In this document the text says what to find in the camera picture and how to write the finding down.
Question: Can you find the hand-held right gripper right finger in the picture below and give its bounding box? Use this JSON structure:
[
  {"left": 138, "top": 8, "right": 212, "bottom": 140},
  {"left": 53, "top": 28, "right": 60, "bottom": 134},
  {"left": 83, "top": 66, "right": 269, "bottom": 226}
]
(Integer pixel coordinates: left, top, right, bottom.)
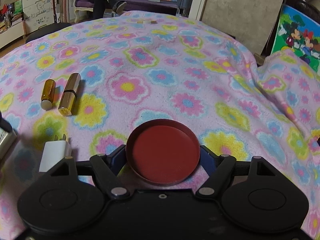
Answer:
[{"left": 194, "top": 145, "right": 274, "bottom": 198}]

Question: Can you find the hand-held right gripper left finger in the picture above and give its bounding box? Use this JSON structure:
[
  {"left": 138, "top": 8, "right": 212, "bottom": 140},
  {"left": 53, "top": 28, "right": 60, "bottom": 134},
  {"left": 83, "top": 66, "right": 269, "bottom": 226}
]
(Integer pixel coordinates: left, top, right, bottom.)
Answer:
[{"left": 49, "top": 144, "right": 130, "bottom": 199}]

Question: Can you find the red round lid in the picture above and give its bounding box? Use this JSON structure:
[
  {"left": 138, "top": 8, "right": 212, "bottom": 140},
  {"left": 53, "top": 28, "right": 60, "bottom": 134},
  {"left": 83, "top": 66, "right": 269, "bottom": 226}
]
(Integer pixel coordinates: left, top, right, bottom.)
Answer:
[{"left": 126, "top": 119, "right": 201, "bottom": 187}]

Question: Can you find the small amber bottle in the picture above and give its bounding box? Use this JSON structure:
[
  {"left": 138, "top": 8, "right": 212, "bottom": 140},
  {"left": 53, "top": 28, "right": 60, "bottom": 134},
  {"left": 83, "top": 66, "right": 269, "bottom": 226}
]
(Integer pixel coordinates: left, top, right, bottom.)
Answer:
[{"left": 40, "top": 79, "right": 57, "bottom": 110}]

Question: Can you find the gold lipstick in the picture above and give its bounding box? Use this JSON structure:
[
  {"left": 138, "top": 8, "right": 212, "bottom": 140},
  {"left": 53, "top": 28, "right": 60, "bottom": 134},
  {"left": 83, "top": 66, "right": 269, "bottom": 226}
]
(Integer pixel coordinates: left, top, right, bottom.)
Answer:
[{"left": 58, "top": 72, "right": 82, "bottom": 117}]

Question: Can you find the white charger plug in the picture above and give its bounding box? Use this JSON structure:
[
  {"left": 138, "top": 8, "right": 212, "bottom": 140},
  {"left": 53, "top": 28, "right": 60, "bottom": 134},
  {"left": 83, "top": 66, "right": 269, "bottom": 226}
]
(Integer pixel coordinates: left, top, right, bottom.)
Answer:
[{"left": 39, "top": 134, "right": 73, "bottom": 173}]

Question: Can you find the floral fleece blanket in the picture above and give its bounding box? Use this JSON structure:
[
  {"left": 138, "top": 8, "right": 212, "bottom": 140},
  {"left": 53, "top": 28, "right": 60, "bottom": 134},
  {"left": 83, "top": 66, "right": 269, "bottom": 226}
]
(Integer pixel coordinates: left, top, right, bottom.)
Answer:
[{"left": 0, "top": 10, "right": 320, "bottom": 238}]

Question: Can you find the dark round stool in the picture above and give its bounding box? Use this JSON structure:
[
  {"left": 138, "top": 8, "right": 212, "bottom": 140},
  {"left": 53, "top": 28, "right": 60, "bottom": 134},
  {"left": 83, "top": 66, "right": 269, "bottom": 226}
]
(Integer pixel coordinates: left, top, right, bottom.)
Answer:
[{"left": 25, "top": 22, "right": 73, "bottom": 43}]

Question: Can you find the cluttered bookshelf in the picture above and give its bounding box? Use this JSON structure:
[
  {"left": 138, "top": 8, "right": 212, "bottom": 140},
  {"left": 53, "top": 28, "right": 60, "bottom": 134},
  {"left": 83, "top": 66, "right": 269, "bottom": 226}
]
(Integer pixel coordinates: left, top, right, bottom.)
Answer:
[{"left": 0, "top": 1, "right": 26, "bottom": 52}]

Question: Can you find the white cartoon cabinet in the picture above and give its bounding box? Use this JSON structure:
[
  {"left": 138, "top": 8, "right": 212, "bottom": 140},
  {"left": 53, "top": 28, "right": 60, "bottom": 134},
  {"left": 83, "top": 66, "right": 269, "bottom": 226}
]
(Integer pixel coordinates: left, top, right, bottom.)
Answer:
[{"left": 19, "top": 0, "right": 58, "bottom": 34}]

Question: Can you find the cartoon mouse poster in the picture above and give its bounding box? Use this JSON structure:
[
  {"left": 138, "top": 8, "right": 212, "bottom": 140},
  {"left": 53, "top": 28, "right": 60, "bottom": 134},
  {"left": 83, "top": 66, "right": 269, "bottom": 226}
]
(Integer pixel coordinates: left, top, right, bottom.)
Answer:
[{"left": 271, "top": 4, "right": 320, "bottom": 73}]

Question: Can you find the purple sofa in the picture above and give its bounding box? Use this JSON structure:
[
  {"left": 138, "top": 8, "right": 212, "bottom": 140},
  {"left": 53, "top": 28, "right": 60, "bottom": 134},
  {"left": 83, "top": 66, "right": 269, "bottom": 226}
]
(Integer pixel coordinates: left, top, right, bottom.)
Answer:
[{"left": 73, "top": 0, "right": 181, "bottom": 23}]

